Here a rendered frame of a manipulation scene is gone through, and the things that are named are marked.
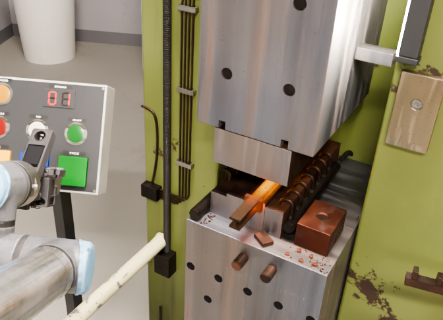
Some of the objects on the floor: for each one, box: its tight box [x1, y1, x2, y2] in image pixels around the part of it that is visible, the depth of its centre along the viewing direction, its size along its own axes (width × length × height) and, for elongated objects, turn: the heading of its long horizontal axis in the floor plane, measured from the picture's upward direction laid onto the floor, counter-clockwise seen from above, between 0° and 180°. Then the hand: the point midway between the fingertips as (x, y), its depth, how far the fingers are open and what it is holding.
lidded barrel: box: [10, 0, 76, 65], centre depth 465 cm, size 55×55×67 cm
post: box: [53, 192, 82, 315], centre depth 169 cm, size 4×4×108 cm
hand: (57, 169), depth 123 cm, fingers closed
